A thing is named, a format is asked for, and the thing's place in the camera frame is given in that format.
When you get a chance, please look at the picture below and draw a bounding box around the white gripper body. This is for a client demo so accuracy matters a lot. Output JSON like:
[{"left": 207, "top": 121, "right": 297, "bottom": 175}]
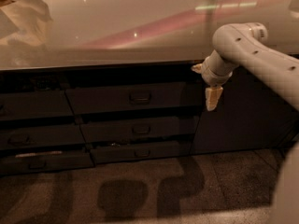
[{"left": 201, "top": 57, "right": 233, "bottom": 87}]

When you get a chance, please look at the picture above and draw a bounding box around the dark drawer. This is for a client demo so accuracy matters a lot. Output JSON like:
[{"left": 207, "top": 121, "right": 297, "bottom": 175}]
[
  {"left": 0, "top": 91, "right": 72, "bottom": 121},
  {"left": 65, "top": 82, "right": 202, "bottom": 115},
  {"left": 80, "top": 116, "right": 199, "bottom": 143},
  {"left": 91, "top": 140, "right": 192, "bottom": 164},
  {"left": 0, "top": 150, "right": 93, "bottom": 175},
  {"left": 0, "top": 125, "right": 84, "bottom": 150}
]

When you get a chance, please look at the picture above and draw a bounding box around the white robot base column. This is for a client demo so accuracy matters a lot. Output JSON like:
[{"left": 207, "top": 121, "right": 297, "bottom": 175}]
[{"left": 268, "top": 142, "right": 299, "bottom": 224}]

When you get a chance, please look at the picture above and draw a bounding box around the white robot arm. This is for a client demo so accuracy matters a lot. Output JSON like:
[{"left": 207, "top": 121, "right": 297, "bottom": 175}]
[{"left": 192, "top": 22, "right": 299, "bottom": 111}]

